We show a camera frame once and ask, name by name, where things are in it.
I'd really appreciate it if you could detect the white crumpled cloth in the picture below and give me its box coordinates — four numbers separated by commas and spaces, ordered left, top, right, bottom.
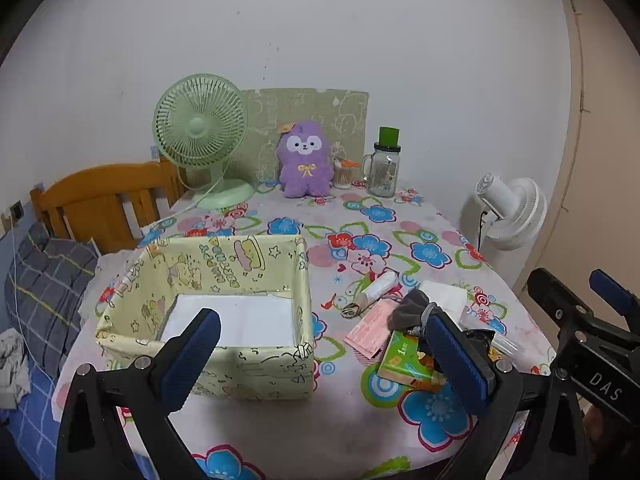
0, 327, 31, 408

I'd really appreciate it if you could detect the green patterned board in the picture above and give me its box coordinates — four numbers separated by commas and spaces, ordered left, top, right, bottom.
240, 88, 369, 186

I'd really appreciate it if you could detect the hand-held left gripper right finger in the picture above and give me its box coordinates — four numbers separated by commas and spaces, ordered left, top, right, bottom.
425, 310, 590, 480

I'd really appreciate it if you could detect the glass jar with green lid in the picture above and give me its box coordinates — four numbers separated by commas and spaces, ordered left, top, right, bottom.
361, 126, 402, 197

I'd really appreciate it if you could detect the green desk fan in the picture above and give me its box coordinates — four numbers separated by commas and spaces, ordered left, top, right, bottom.
152, 74, 256, 209

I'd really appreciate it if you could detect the grey sock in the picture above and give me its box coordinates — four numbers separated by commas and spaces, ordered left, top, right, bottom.
390, 289, 433, 331

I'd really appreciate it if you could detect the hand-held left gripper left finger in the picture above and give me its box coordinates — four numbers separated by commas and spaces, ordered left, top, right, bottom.
55, 307, 222, 480

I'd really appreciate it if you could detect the wooden bed headboard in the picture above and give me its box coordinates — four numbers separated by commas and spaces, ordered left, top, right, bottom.
30, 157, 188, 253

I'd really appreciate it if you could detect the beige wooden door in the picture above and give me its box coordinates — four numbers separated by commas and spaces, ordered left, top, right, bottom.
542, 0, 640, 301

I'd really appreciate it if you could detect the beige cloth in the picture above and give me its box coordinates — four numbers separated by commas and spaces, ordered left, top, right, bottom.
341, 292, 373, 318

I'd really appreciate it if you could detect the cotton swab jar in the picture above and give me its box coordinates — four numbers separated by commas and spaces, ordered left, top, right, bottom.
332, 157, 362, 190

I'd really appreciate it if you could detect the grey plaid pillow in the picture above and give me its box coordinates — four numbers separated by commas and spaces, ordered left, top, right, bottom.
5, 222, 98, 376

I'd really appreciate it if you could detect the pink packet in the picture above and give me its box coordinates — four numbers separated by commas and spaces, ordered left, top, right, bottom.
344, 302, 401, 360

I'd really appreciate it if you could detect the blue checked bed sheet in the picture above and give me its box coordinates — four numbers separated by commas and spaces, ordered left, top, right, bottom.
0, 240, 151, 480

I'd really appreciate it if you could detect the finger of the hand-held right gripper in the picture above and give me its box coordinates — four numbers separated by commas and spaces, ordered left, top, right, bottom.
589, 268, 640, 319
527, 267, 640, 356

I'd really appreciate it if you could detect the white fan power cord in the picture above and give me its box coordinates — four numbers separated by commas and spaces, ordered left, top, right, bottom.
142, 195, 201, 233

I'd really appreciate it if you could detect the white cotton pad packet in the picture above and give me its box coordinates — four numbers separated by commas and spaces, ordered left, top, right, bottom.
417, 280, 468, 318

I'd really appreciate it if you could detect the white box liner sheet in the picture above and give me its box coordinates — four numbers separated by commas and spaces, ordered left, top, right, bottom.
160, 294, 296, 348

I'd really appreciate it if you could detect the purple plush toy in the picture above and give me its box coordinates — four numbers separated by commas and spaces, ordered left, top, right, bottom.
277, 120, 335, 198

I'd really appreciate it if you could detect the green tissue pack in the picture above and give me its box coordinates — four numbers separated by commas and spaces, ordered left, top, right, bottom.
376, 330, 446, 391

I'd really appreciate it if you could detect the white standing fan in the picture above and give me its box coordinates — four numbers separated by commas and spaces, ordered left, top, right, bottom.
460, 174, 548, 252

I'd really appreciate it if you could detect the white pad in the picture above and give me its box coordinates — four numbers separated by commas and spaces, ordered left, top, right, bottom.
365, 269, 399, 303

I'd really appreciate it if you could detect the clear plastic tube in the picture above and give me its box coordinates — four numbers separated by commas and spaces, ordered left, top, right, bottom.
487, 332, 517, 359

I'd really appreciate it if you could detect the black plastic bag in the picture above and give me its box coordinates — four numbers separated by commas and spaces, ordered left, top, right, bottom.
465, 329, 501, 361

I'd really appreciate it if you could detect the yellow cartoon storage box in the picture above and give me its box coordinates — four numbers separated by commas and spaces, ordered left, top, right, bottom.
95, 234, 317, 401

